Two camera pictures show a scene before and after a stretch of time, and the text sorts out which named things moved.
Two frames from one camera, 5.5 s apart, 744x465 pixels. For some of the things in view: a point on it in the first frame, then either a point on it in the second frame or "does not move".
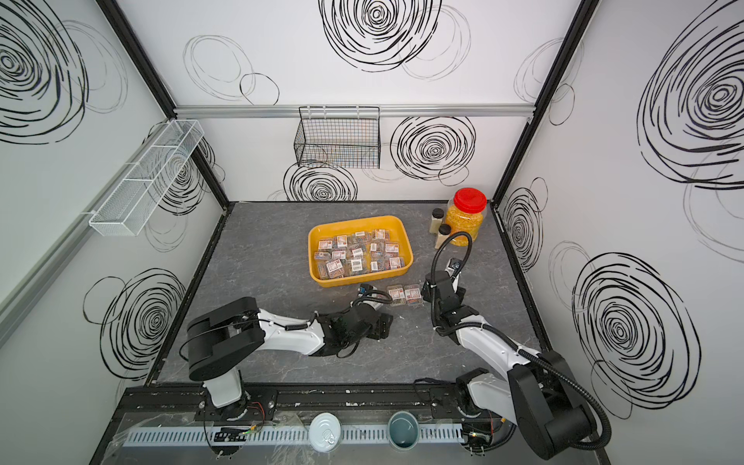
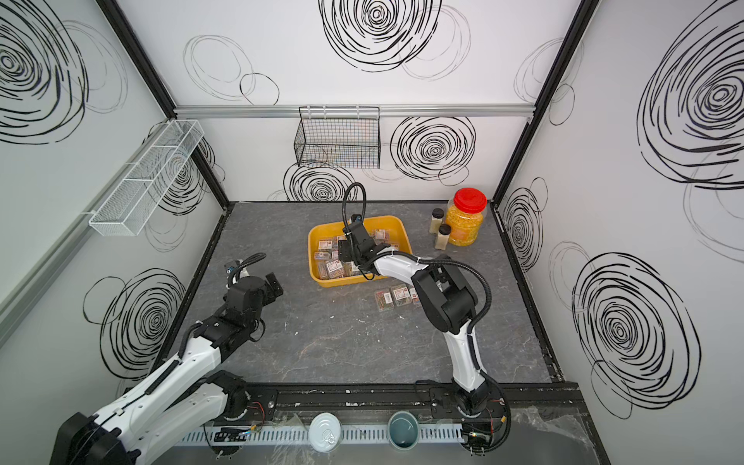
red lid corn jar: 465,212 does not move
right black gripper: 424,291 -> 343,250
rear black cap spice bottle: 438,214 does not move
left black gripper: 383,326 -> 269,294
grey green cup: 403,430 does not move
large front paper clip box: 335,269 does not move
